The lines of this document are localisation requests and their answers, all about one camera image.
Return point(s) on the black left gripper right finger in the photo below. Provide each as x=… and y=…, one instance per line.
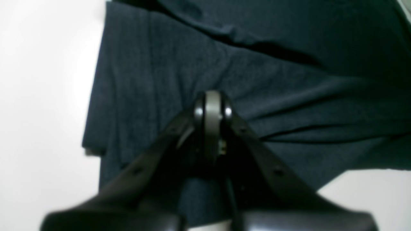
x=266, y=195

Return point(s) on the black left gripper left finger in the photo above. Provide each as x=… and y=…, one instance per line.
x=145, y=195

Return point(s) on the dark navy long-sleeve T-shirt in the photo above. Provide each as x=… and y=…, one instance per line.
x=324, y=83

